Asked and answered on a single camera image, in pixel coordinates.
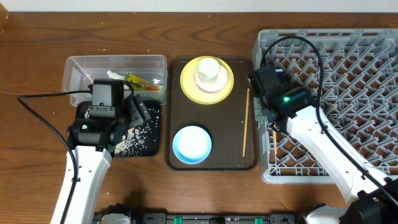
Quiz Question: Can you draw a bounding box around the white tissue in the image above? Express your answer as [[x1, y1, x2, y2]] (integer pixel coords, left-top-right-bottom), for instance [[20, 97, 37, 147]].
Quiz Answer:
[[106, 70, 125, 80]]

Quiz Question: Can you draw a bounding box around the green snack wrapper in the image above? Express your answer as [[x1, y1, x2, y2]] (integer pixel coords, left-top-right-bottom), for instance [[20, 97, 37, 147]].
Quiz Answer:
[[125, 73, 161, 91]]

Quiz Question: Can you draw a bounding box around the pink bowl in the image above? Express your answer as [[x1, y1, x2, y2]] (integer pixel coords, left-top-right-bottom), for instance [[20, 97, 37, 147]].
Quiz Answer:
[[193, 65, 229, 93]]

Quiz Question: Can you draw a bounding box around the light blue bowl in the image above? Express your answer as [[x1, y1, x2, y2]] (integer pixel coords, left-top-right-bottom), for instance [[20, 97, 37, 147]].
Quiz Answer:
[[172, 126, 212, 165]]

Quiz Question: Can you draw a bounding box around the white cup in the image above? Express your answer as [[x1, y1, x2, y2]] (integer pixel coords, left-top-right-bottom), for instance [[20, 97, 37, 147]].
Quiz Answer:
[[196, 58, 220, 80]]

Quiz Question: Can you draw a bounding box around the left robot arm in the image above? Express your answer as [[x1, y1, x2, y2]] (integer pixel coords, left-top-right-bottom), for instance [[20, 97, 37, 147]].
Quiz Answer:
[[51, 79, 150, 223]]

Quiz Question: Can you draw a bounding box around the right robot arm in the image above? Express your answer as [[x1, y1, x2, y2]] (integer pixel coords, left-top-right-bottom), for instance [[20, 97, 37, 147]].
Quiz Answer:
[[248, 66, 397, 224]]

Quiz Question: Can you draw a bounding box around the black waste tray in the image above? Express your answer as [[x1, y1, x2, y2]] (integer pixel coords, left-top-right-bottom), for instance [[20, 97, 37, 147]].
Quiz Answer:
[[67, 98, 160, 158]]

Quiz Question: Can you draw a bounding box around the grey dishwasher rack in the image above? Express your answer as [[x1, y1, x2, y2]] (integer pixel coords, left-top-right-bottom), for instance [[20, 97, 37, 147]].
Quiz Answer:
[[252, 29, 397, 179]]

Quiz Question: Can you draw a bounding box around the spilled rice pile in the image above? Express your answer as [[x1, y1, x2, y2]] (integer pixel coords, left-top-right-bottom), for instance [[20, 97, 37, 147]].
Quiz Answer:
[[83, 107, 160, 156]]

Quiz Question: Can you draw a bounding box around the clear plastic bin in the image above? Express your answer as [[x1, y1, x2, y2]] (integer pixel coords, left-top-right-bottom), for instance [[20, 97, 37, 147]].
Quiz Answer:
[[62, 55, 167, 105]]

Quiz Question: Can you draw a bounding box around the brown serving tray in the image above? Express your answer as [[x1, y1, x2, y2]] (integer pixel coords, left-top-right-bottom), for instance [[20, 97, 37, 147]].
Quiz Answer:
[[165, 56, 258, 170]]

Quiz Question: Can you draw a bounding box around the yellow plate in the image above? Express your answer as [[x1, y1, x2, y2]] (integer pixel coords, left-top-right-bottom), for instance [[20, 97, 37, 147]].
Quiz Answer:
[[180, 56, 234, 105]]

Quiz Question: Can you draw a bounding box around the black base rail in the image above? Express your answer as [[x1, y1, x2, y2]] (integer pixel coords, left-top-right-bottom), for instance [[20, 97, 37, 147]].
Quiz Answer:
[[92, 213, 297, 224]]

